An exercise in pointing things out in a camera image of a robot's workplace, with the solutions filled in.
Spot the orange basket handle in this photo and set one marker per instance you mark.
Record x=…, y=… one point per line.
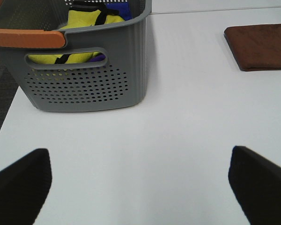
x=31, y=39

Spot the yellow cloth with black trim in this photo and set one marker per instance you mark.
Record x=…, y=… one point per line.
x=79, y=17

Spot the brown towel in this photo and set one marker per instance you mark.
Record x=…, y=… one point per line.
x=255, y=47

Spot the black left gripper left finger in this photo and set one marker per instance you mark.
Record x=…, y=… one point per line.
x=24, y=187

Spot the grey perforated plastic basket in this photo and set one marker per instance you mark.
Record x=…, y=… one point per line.
x=118, y=81

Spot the blue purple cloth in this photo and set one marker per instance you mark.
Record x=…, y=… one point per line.
x=125, y=13

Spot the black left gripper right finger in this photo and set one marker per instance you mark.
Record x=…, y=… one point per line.
x=256, y=184

